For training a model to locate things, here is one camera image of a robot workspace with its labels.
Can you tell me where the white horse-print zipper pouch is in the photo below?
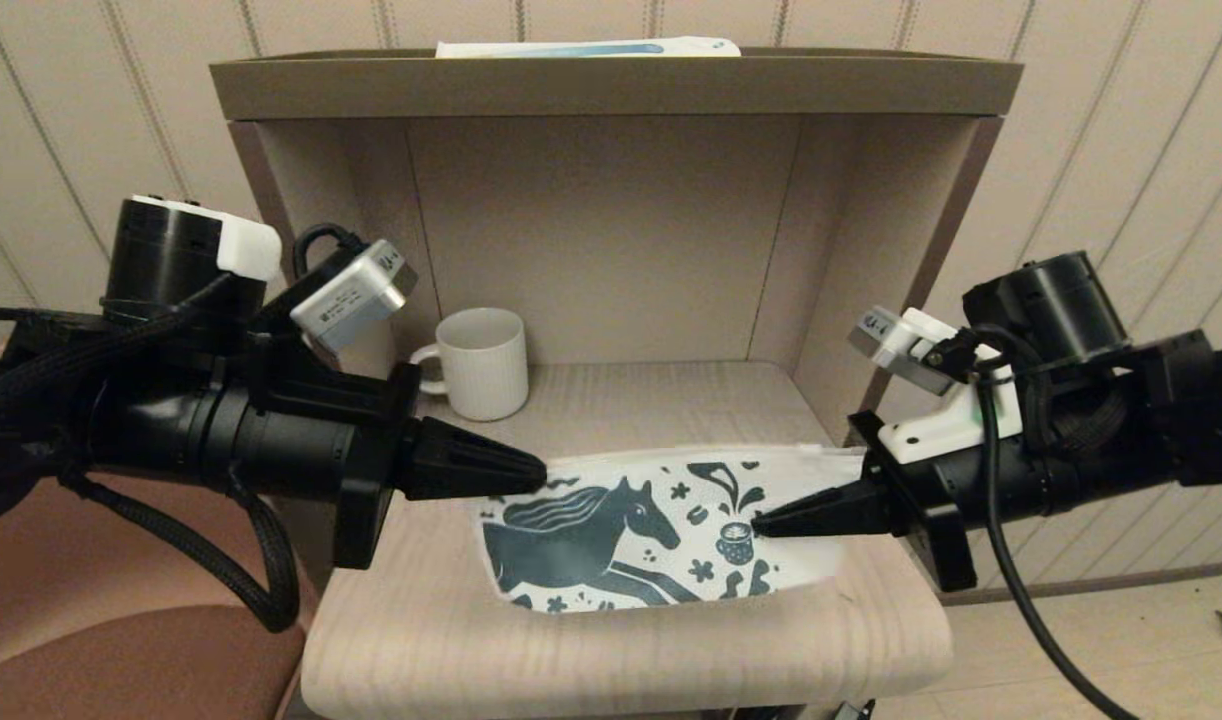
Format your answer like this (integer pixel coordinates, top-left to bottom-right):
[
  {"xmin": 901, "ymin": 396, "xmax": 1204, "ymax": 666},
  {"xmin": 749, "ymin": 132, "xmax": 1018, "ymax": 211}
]
[{"xmin": 476, "ymin": 443, "xmax": 867, "ymax": 613}]

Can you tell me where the white ribbed ceramic mug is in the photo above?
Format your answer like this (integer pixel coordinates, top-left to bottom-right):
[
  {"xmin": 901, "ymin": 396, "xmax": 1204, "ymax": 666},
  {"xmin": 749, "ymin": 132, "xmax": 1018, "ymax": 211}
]
[{"xmin": 409, "ymin": 307, "xmax": 530, "ymax": 422}]

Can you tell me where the beige wooden shelf table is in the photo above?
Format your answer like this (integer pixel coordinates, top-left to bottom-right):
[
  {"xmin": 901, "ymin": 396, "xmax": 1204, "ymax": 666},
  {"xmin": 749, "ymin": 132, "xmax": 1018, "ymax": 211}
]
[{"xmin": 209, "ymin": 48, "xmax": 1024, "ymax": 720}]

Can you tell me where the white blue toothpaste box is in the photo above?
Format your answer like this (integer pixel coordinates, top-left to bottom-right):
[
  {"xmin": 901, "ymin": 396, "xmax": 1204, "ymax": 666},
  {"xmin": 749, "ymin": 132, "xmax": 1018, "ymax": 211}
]
[{"xmin": 435, "ymin": 37, "xmax": 742, "ymax": 59}]

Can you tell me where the white right camera bracket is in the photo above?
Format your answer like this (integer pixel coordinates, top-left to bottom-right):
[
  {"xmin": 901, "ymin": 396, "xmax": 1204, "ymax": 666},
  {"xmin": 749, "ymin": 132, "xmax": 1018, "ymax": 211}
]
[{"xmin": 876, "ymin": 308, "xmax": 1022, "ymax": 466}]

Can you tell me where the black right camera cable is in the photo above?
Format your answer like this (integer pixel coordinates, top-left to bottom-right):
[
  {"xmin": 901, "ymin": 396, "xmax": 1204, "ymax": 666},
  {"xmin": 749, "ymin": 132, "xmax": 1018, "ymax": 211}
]
[{"xmin": 931, "ymin": 325, "xmax": 1137, "ymax": 720}]

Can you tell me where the black camera cable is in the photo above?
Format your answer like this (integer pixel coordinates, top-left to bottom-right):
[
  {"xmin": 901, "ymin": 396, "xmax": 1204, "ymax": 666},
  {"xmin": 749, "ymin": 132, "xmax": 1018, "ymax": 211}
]
[
  {"xmin": 293, "ymin": 223, "xmax": 367, "ymax": 281},
  {"xmin": 931, "ymin": 325, "xmax": 1137, "ymax": 720}
]

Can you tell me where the black braided cable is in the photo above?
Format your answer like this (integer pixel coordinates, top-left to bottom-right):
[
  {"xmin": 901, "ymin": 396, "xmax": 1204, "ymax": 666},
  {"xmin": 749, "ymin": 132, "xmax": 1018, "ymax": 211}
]
[
  {"xmin": 0, "ymin": 275, "xmax": 237, "ymax": 441},
  {"xmin": 1021, "ymin": 350, "xmax": 1132, "ymax": 461},
  {"xmin": 61, "ymin": 470, "xmax": 300, "ymax": 633}
]

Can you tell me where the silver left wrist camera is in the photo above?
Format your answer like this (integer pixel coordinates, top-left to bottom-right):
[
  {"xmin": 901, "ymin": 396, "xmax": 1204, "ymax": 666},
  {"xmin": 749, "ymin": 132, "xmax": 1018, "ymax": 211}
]
[{"xmin": 291, "ymin": 238, "xmax": 420, "ymax": 353}]

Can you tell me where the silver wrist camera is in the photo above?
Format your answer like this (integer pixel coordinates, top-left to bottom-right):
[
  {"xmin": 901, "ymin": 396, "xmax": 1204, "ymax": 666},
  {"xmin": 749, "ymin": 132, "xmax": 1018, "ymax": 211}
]
[
  {"xmin": 849, "ymin": 305, "xmax": 957, "ymax": 396},
  {"xmin": 291, "ymin": 238, "xmax": 420, "ymax": 353}
]

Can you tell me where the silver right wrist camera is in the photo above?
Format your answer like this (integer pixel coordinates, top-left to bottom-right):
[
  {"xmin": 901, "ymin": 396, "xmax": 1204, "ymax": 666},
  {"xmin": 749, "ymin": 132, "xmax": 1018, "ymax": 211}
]
[{"xmin": 849, "ymin": 305, "xmax": 957, "ymax": 396}]

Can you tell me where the brown wall baseboard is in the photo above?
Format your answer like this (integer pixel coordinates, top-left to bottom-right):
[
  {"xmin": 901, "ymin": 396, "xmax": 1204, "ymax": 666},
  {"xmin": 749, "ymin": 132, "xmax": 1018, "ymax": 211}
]
[{"xmin": 939, "ymin": 560, "xmax": 1222, "ymax": 608}]

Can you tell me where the black left camera cable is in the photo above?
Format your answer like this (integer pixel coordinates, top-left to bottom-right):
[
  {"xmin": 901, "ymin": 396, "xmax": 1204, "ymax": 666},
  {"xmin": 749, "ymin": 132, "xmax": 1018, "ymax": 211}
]
[{"xmin": 293, "ymin": 223, "xmax": 367, "ymax": 281}]

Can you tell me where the thin smooth black cable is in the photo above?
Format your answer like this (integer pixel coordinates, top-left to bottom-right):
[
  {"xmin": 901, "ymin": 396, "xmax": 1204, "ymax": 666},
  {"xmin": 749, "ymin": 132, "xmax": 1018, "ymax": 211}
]
[{"xmin": 0, "ymin": 305, "xmax": 107, "ymax": 326}]

